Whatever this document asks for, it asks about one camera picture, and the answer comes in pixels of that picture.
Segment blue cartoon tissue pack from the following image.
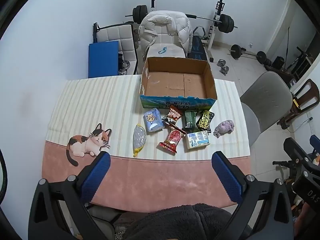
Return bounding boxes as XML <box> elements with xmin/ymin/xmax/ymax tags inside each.
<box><xmin>143</xmin><ymin>107</ymin><xmax>165</xmax><ymax>132</ymax></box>

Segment black cable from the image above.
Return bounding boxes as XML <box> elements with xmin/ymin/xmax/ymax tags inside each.
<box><xmin>0</xmin><ymin>150</ymin><xmax>8</xmax><ymax>198</ymax></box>

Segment green packet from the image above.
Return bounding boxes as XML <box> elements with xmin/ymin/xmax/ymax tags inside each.
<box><xmin>181</xmin><ymin>110</ymin><xmax>200</xmax><ymax>133</ymax></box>

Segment grey chair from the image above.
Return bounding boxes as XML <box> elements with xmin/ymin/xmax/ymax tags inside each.
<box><xmin>239</xmin><ymin>71</ymin><xmax>293</xmax><ymax>147</ymax></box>

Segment cardboard box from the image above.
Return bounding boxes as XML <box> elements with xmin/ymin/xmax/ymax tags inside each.
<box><xmin>139</xmin><ymin>56</ymin><xmax>217</xmax><ymax>110</ymax></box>

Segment barbell with black plates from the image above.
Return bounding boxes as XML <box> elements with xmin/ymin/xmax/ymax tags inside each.
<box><xmin>125</xmin><ymin>5</ymin><xmax>238</xmax><ymax>34</ymax></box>

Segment chrome dumbbell under chair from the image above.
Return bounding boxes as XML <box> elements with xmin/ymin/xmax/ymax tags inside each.
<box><xmin>119</xmin><ymin>60</ymin><xmax>130</xmax><ymax>75</ymax></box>

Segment white chair with jacket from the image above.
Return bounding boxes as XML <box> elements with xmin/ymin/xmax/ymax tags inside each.
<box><xmin>145</xmin><ymin>27</ymin><xmax>188</xmax><ymax>60</ymax></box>

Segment white puffer jacket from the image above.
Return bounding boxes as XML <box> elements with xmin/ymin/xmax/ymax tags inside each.
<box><xmin>138</xmin><ymin>10</ymin><xmax>194</xmax><ymax>62</ymax></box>

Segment large red snack packet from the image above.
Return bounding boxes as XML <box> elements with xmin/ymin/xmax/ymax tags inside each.
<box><xmin>158</xmin><ymin>127</ymin><xmax>187</xmax><ymax>155</ymax></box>

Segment blue folded mat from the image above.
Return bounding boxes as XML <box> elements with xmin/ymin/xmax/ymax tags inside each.
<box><xmin>88</xmin><ymin>41</ymin><xmax>119</xmax><ymax>78</ymax></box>

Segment person's dark fleece clothing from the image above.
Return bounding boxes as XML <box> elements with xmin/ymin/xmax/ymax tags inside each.
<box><xmin>122</xmin><ymin>203</ymin><xmax>250</xmax><ymax>240</ymax></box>

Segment purple cloth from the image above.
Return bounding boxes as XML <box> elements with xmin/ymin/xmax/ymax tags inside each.
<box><xmin>213</xmin><ymin>120</ymin><xmax>235</xmax><ymax>138</ymax></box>

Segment brown wooden chair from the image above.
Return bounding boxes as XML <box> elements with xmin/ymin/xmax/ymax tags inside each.
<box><xmin>276</xmin><ymin>79</ymin><xmax>320</xmax><ymax>130</ymax></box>

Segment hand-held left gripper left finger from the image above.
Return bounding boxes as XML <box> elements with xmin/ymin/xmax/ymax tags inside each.
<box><xmin>28</xmin><ymin>151</ymin><xmax>112</xmax><ymax>240</ymax></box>

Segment black weight bench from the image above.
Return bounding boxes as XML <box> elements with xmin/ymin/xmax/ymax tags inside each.
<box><xmin>187</xmin><ymin>36</ymin><xmax>209</xmax><ymax>60</ymax></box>

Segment black upright pole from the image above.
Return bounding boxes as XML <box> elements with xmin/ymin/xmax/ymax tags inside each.
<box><xmin>92</xmin><ymin>22</ymin><xmax>100</xmax><ymax>43</ymax></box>

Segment striped cat-print table mat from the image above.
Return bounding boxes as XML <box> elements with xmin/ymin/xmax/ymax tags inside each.
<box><xmin>41</xmin><ymin>75</ymin><xmax>251</xmax><ymax>212</ymax></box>

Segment black yellow wipes packet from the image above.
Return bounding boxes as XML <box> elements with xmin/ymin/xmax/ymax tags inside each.
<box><xmin>195</xmin><ymin>110</ymin><xmax>215</xmax><ymax>133</ymax></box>

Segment black scooter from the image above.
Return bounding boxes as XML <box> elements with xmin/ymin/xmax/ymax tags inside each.
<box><xmin>265</xmin><ymin>46</ymin><xmax>313</xmax><ymax>80</ymax></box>

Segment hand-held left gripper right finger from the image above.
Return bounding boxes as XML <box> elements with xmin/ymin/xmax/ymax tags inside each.
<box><xmin>211</xmin><ymin>151</ymin><xmax>294</xmax><ymax>240</ymax></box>

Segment small floor barbell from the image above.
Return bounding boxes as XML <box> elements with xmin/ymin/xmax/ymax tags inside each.
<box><xmin>229</xmin><ymin>44</ymin><xmax>267</xmax><ymax>64</ymax></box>

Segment white blue tissue pack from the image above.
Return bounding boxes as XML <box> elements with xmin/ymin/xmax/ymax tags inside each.
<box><xmin>185</xmin><ymin>131</ymin><xmax>210</xmax><ymax>150</ymax></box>

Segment white padded chair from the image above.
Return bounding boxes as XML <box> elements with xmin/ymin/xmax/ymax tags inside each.
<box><xmin>96</xmin><ymin>22</ymin><xmax>139</xmax><ymax>75</ymax></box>

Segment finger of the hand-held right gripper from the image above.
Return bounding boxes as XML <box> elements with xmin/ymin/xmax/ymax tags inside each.
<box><xmin>310</xmin><ymin>134</ymin><xmax>320</xmax><ymax>155</ymax></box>
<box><xmin>284</xmin><ymin>137</ymin><xmax>320</xmax><ymax>178</ymax></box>

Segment silver yellow snack packet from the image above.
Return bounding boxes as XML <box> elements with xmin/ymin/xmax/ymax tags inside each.
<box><xmin>132</xmin><ymin>124</ymin><xmax>147</xmax><ymax>158</ymax></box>

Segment small red cartoon snack packet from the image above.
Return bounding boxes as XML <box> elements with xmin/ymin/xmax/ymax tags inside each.
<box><xmin>161</xmin><ymin>105</ymin><xmax>182</xmax><ymax>125</ymax></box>

